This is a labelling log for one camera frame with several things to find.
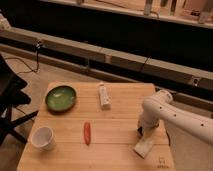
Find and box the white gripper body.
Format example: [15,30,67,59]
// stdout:
[137,116,159,137]

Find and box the white paper cup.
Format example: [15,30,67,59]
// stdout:
[31,126,55,150]

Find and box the green bowl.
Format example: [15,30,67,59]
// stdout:
[45,85,77,112]

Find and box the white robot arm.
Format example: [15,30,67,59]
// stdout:
[138,90,213,145]

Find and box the red chili pepper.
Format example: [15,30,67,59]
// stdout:
[84,122,91,145]

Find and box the black eraser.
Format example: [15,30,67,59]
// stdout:
[137,127,143,136]

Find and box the black cable on floor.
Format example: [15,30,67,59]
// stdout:
[3,39,44,75]

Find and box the white sponge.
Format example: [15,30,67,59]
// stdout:
[134,138,153,159]

